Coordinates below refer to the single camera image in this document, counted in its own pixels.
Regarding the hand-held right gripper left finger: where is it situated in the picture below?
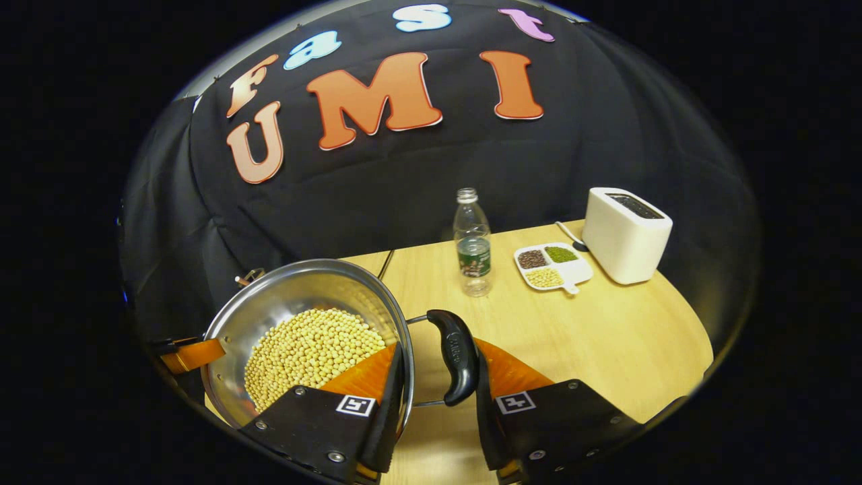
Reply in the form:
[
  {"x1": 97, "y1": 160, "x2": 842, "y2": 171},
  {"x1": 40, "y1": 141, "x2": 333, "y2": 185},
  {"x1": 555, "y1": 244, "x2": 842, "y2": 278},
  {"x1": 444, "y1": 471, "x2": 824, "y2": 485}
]
[{"x1": 239, "y1": 342, "x2": 406, "y2": 485}]

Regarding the pile of soybeans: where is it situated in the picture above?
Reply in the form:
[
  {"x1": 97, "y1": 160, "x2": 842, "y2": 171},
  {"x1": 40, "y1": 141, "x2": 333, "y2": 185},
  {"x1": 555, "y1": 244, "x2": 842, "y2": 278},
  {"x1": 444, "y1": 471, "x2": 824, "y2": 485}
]
[{"x1": 244, "y1": 308, "x2": 387, "y2": 413}]

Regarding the white divided dish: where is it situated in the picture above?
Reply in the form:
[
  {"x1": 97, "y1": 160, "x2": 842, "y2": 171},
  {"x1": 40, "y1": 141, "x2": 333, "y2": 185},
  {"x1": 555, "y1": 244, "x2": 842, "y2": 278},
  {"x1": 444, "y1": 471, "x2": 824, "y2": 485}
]
[{"x1": 513, "y1": 242, "x2": 594, "y2": 296}]

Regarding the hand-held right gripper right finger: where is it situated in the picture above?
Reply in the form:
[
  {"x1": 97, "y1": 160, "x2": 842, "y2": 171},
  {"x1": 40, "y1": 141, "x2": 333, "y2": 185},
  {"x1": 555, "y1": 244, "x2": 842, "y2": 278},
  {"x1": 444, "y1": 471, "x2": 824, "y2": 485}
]
[{"x1": 473, "y1": 337, "x2": 642, "y2": 485}]

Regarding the white toaster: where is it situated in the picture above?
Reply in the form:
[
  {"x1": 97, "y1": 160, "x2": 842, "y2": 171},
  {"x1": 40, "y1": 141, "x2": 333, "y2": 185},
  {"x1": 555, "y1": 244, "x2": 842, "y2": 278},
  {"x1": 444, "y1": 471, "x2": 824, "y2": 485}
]
[{"x1": 582, "y1": 187, "x2": 673, "y2": 286}]

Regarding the clear plastic water bottle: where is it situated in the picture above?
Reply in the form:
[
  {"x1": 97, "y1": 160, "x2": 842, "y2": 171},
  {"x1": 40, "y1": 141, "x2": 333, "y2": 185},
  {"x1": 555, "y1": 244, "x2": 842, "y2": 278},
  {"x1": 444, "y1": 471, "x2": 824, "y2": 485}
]
[{"x1": 453, "y1": 188, "x2": 493, "y2": 298}]

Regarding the stainless steel pot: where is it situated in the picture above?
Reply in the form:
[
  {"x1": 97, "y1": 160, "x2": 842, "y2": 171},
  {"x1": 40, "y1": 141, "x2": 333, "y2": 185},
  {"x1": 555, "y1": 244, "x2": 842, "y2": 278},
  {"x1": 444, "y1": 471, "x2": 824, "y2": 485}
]
[{"x1": 201, "y1": 259, "x2": 481, "y2": 432}]

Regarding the black backdrop cloth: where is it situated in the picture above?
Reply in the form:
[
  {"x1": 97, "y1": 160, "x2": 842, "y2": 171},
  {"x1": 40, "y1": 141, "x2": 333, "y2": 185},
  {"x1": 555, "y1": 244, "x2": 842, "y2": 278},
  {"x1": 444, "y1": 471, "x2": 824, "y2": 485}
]
[{"x1": 120, "y1": 0, "x2": 762, "y2": 405}]

